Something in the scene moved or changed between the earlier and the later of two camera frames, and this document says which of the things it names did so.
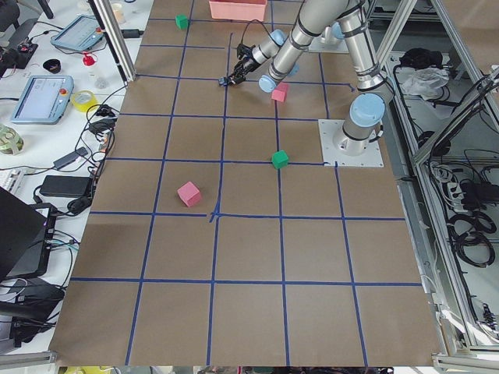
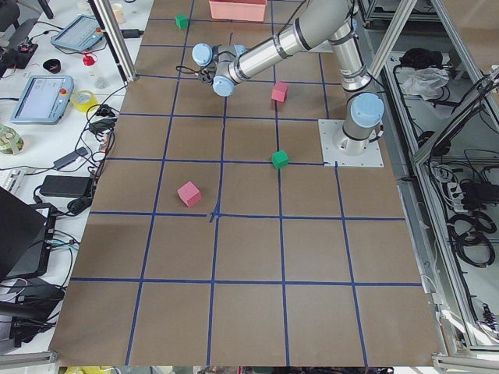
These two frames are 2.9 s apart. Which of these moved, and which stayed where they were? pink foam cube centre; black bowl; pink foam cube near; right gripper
Moved: right gripper
Stayed: pink foam cube centre; black bowl; pink foam cube near
